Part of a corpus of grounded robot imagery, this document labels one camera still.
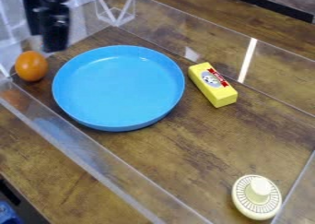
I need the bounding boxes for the orange ball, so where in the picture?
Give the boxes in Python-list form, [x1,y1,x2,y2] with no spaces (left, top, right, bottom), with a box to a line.
[15,51,48,82]

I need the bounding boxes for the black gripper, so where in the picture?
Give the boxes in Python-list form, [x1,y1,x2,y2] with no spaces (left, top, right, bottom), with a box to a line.
[23,0,71,53]

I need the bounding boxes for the cream round knob lid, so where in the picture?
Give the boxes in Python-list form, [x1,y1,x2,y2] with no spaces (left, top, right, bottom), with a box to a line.
[231,174,282,220]

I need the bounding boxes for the clear acrylic enclosure wall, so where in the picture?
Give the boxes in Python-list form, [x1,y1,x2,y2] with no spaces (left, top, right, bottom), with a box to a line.
[0,0,315,224]

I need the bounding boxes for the blue round tray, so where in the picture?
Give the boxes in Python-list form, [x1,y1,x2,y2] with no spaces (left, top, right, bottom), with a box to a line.
[52,45,184,132]

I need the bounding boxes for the yellow butter block toy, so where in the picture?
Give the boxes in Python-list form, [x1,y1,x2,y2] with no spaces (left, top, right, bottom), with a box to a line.
[188,62,239,108]

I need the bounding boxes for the blue object at corner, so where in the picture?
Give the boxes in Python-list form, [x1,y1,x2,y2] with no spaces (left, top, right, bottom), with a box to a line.
[0,202,23,224]

